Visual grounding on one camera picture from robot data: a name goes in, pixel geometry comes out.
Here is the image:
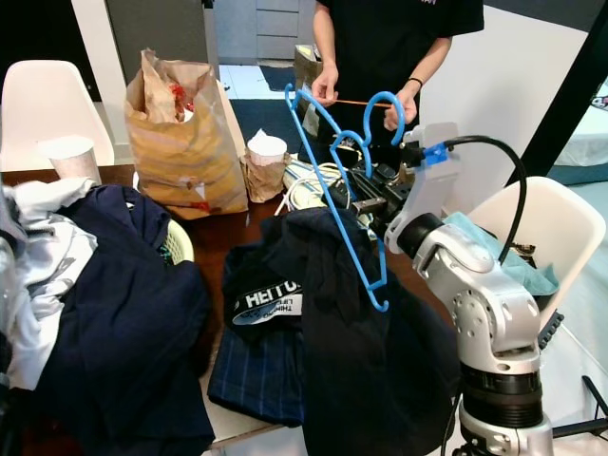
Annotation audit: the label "person right hand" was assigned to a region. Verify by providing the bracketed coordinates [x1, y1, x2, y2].
[312, 65, 341, 107]

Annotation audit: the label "teal towel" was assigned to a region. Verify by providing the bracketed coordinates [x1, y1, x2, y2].
[442, 211, 560, 297]

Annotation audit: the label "small brown paper bag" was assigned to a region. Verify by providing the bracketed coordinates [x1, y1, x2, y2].
[240, 130, 291, 203]

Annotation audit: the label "navy garment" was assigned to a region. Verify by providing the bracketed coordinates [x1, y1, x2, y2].
[47, 183, 215, 456]

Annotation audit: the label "white printed bedding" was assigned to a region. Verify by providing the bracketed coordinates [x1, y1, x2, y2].
[556, 81, 608, 186]

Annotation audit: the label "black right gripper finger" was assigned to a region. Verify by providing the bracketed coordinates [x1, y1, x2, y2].
[332, 136, 381, 186]
[318, 176, 360, 221]

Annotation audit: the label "dark blue floor rug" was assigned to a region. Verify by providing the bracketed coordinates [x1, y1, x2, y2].
[228, 65, 310, 153]

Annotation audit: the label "person in black shirt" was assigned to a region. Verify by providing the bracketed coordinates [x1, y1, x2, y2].
[309, 0, 485, 134]

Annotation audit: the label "black polo shirt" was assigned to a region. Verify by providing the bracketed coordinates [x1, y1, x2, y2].
[247, 207, 462, 456]

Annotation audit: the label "person left hand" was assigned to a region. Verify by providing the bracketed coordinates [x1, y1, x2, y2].
[383, 81, 421, 129]

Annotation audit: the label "white plastic chair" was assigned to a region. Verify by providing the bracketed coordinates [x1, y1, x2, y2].
[465, 176, 580, 329]
[2, 59, 123, 174]

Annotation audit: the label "pale yellow perforated object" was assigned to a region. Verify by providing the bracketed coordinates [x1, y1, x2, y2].
[166, 220, 197, 265]

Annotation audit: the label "white paper cup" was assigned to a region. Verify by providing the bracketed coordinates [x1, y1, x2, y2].
[38, 135, 98, 186]

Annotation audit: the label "white drawer cabinet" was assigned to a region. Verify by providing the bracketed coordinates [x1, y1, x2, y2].
[214, 0, 314, 66]

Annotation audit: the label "black beam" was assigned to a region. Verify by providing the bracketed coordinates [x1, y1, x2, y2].
[513, 5, 608, 186]

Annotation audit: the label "blue plastic hanger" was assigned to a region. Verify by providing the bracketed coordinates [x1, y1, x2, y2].
[283, 84, 408, 313]

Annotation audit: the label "navy plaid shorts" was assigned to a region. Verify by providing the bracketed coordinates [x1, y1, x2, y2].
[209, 242, 310, 427]

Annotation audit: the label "large brown paper bag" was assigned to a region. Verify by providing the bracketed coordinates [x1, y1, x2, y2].
[123, 49, 241, 221]

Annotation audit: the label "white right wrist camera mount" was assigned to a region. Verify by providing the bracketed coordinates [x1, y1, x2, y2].
[385, 122, 460, 253]

